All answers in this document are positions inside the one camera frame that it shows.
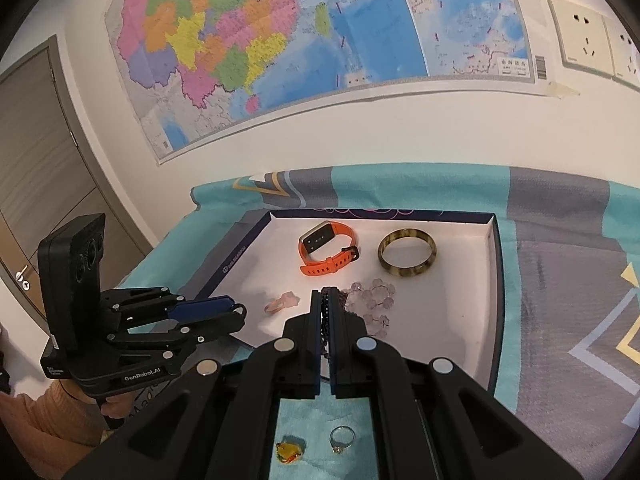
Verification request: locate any orange smart band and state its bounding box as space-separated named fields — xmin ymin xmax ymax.
xmin=298 ymin=220 xmax=361 ymax=277

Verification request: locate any clear flower bead bracelet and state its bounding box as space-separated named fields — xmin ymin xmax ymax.
xmin=345 ymin=280 xmax=397 ymax=338

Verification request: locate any person's left forearm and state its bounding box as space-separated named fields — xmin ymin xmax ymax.
xmin=0 ymin=375 xmax=108 ymax=480

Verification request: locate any silver ring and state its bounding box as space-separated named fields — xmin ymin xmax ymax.
xmin=328 ymin=425 xmax=357 ymax=455

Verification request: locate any white wall socket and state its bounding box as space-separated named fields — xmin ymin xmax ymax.
xmin=602 ymin=14 xmax=640 ymax=92
xmin=547 ymin=0 xmax=617 ymax=80

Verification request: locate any dark red bead bracelet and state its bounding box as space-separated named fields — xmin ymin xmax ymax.
xmin=320 ymin=287 xmax=358 ymax=366

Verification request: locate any amber stone ring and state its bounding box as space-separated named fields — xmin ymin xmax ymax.
xmin=275 ymin=437 xmax=306 ymax=466

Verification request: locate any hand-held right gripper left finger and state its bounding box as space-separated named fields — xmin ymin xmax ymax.
xmin=85 ymin=287 xmax=322 ymax=480

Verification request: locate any grey door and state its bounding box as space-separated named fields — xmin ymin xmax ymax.
xmin=0 ymin=35 xmax=156 ymax=321

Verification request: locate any teal grey printed blanket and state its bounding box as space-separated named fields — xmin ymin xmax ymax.
xmin=190 ymin=162 xmax=640 ymax=480

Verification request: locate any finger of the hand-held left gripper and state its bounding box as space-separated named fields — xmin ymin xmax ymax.
xmin=107 ymin=305 xmax=248 ymax=356
xmin=102 ymin=287 xmax=238 ymax=328

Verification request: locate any person's left hand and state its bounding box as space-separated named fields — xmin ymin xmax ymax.
xmin=97 ymin=390 xmax=140 ymax=421

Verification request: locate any green brown bangle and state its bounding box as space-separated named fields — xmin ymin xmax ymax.
xmin=376 ymin=227 xmax=438 ymax=278

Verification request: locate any colourful wall map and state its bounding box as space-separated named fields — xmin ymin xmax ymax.
xmin=104 ymin=0 xmax=581 ymax=165

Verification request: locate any dark blue shallow box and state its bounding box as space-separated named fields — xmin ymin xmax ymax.
xmin=192 ymin=207 xmax=503 ymax=396

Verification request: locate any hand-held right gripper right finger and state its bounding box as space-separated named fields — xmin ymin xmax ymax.
xmin=327 ymin=287 xmax=561 ymax=480

